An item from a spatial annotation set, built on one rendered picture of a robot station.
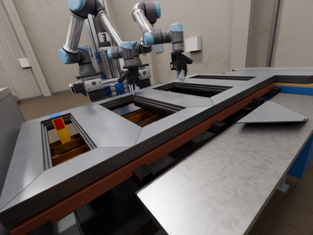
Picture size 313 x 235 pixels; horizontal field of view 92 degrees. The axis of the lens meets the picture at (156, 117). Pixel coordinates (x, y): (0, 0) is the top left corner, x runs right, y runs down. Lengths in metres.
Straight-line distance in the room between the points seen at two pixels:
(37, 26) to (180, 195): 8.95
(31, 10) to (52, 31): 0.94
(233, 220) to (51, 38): 8.95
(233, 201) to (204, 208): 0.08
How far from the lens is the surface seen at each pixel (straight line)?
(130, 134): 0.58
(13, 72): 9.12
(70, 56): 1.48
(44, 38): 9.02
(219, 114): 0.83
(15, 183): 0.57
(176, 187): 0.50
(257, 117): 0.84
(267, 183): 0.56
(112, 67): 1.76
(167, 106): 0.86
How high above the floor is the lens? 1.12
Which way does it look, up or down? 23 degrees down
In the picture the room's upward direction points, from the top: 8 degrees counter-clockwise
